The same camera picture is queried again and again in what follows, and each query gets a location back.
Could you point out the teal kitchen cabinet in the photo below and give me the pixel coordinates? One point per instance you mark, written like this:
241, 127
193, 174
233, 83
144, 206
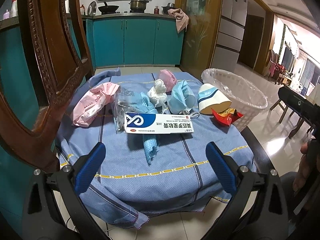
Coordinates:
133, 39

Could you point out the silver refrigerator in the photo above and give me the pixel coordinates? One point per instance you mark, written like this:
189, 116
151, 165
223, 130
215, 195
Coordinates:
230, 35

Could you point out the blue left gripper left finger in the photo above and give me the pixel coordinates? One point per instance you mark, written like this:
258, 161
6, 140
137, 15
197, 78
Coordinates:
86, 167

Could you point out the steel cooking pot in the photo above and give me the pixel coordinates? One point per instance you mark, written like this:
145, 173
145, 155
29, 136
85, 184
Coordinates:
138, 5

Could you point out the carved wooden chair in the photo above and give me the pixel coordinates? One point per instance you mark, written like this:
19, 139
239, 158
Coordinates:
58, 59

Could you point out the blue textured glove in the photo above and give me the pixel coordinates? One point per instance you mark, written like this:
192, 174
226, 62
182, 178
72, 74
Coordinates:
150, 142

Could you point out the crumpled white tissue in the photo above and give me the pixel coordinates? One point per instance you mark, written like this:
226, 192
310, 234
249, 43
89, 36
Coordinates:
157, 94

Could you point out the black wok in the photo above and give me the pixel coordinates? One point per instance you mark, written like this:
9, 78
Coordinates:
108, 9

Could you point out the red snack wrapper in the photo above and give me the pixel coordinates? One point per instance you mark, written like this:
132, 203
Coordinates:
227, 117

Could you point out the red bottle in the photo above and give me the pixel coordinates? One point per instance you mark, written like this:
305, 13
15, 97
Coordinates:
156, 10

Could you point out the white blue paper cup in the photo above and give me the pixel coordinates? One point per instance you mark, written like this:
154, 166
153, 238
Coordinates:
211, 98

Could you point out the pink hanging towel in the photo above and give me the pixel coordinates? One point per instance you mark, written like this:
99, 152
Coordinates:
182, 19

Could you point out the pink plastic package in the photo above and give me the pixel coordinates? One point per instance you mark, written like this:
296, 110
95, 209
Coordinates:
93, 101

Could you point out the white plastic trash basket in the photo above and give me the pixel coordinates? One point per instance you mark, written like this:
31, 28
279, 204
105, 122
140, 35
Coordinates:
244, 95

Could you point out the person's right hand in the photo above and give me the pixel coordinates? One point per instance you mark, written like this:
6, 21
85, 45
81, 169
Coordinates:
303, 171

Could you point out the white blue ointment box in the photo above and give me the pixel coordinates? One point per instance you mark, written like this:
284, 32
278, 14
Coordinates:
148, 123

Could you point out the light blue face mask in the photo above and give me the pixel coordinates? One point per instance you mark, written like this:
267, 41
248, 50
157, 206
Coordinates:
182, 100

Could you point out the clear plastic bag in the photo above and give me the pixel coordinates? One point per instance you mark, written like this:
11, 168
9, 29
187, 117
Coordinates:
126, 101

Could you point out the pink crumpled mask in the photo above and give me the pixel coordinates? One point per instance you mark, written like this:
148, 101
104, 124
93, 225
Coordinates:
168, 78

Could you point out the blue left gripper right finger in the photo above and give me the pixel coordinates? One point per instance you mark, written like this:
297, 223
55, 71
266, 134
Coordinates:
224, 167

